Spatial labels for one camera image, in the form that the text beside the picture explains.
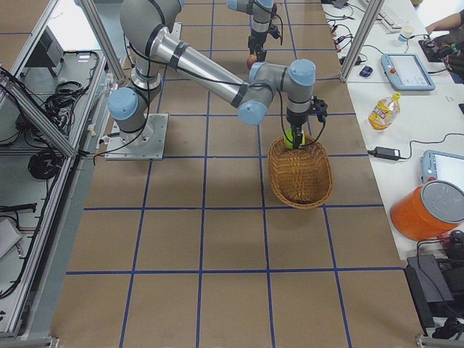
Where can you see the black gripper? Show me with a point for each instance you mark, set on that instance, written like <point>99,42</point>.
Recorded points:
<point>258,39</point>
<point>296,119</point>

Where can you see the green apple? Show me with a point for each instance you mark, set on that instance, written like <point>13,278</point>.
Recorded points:
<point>289,139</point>

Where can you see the red apple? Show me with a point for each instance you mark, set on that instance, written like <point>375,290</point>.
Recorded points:
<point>251,59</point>

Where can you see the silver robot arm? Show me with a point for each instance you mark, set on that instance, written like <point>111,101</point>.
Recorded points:
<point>148,26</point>
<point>262,14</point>

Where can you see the woven wicker basket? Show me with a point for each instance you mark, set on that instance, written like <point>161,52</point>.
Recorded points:
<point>300,178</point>

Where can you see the orange juice bottle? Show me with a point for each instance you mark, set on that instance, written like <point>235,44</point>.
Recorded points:
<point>385,112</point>

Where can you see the black power adapter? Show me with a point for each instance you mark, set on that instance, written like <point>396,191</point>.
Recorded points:
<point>386,153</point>

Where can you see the blue computer mouse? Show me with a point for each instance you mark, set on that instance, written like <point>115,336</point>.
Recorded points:
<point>366,72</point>

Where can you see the far blue teach pendant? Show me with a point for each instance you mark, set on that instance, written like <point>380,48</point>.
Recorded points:
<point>405,72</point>

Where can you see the blue teach pendant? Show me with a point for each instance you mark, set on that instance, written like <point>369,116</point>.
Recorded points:
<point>405,72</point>
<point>442,166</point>

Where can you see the paper cup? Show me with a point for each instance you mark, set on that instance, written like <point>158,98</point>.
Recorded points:
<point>405,33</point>

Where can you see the near blue teach pendant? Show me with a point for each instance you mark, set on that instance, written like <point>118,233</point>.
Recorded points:
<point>442,166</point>

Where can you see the black box device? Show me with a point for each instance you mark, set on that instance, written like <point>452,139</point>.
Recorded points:
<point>431,294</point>

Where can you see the grey electronics box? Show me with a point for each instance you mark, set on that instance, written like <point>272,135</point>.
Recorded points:
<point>47,53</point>

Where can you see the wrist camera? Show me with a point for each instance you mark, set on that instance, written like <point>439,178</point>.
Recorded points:
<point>319,108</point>

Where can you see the aluminium frame post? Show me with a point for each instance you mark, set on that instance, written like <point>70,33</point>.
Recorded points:
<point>361,35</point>

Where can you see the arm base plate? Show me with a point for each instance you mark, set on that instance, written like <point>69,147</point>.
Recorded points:
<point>149,145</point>

